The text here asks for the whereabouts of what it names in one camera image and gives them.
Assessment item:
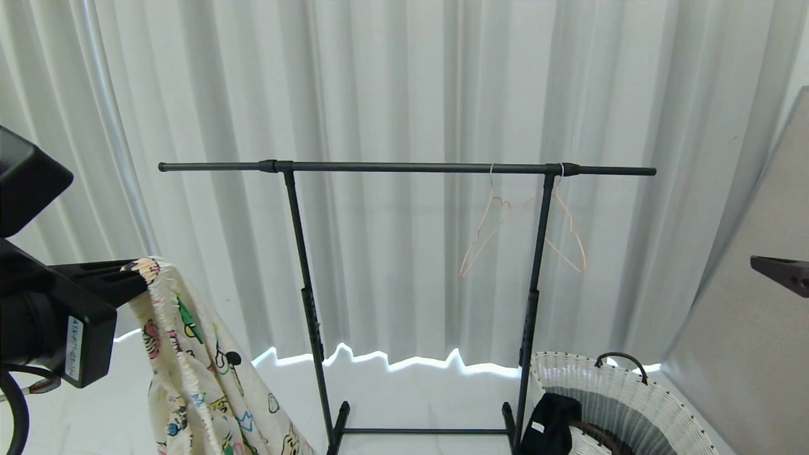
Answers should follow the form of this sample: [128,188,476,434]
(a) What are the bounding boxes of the black clothes rack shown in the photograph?
[158,160,657,455]

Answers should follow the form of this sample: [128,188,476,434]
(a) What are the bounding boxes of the pink clothes hanger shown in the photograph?
[459,166,511,277]
[525,166,587,274]

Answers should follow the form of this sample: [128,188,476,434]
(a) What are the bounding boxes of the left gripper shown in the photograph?
[0,239,149,389]

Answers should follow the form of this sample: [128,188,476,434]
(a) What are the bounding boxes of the black garment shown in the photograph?
[518,393,583,455]

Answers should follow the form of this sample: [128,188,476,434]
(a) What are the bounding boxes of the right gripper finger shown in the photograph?
[750,255,809,298]

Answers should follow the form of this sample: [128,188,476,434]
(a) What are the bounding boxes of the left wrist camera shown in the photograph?
[0,125,75,239]

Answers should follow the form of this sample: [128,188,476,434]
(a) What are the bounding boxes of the cream printed garment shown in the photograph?
[121,256,317,455]

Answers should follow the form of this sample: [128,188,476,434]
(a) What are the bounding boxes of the white laundry basket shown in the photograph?
[530,351,721,455]

